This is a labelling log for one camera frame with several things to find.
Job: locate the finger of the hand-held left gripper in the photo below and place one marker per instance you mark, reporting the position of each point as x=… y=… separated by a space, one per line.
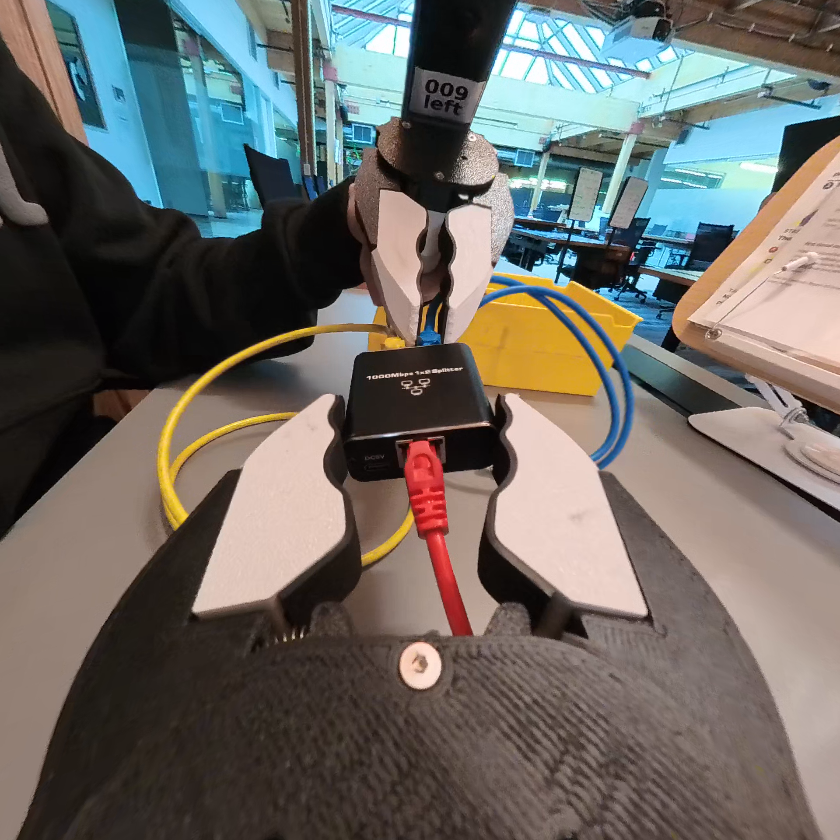
x=394 y=256
x=472 y=256

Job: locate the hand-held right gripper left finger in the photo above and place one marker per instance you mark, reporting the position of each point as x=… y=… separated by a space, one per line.
x=275 y=512

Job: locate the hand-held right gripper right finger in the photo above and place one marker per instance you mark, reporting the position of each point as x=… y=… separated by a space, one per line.
x=564 y=518

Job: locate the black network splitter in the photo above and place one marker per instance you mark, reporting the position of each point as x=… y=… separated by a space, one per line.
x=420 y=400

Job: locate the person's left forearm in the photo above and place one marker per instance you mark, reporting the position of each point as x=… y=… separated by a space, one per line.
x=262 y=249

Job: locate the wooden office desk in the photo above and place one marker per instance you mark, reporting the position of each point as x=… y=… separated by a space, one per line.
x=564 y=239

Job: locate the person's left hand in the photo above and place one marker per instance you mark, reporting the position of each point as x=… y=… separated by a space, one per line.
x=352 y=213

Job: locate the yellow plastic bin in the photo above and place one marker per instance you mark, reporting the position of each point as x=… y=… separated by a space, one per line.
x=538 y=348

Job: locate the white board on stand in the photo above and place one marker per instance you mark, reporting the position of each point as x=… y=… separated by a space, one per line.
x=628 y=202
x=585 y=193

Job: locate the ceiling projector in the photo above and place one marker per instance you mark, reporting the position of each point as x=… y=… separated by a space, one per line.
x=636 y=36

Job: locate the instruction sheet on wooden stand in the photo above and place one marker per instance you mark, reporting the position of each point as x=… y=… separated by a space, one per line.
x=728 y=423

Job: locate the person's black hoodie torso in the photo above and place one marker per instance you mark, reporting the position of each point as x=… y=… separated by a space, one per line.
x=52 y=295

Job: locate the printed instruction sheet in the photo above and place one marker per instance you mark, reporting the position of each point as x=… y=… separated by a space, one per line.
x=787 y=295

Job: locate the black monitor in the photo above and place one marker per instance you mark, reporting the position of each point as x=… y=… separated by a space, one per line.
x=804 y=154

